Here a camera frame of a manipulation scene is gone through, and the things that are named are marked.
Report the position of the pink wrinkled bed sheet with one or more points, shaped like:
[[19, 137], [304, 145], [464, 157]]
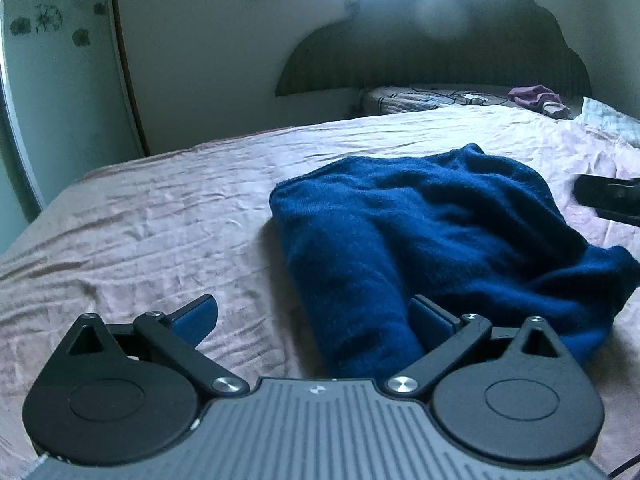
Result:
[[156, 233]]

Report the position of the dark scalloped headboard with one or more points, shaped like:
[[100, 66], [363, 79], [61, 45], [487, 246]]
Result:
[[500, 43]]

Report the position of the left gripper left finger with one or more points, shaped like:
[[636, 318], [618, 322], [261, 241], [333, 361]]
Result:
[[171, 340]]

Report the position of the blue beaded sweater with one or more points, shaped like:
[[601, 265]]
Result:
[[472, 232]]

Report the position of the patterned pillow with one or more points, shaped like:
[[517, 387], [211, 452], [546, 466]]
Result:
[[423, 97]]

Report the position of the purple crumpled garment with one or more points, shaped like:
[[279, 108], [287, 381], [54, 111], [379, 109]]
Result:
[[540, 99]]

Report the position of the glass wardrobe sliding door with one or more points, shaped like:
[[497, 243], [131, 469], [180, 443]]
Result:
[[64, 105]]

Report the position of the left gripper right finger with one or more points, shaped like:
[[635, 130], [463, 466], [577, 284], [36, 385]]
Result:
[[448, 340]]

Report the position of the light checked pillow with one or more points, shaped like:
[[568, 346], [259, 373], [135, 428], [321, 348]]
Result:
[[597, 115]]

